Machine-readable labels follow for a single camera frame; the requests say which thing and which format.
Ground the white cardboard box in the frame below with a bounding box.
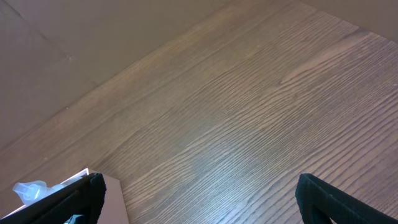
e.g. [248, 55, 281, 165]
[1, 168, 129, 224]

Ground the clear soap pump bottle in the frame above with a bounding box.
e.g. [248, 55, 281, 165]
[12, 180, 66, 206]

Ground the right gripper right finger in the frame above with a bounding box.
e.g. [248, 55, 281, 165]
[295, 173, 397, 224]

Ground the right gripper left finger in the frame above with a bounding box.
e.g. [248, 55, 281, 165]
[1, 173, 106, 224]

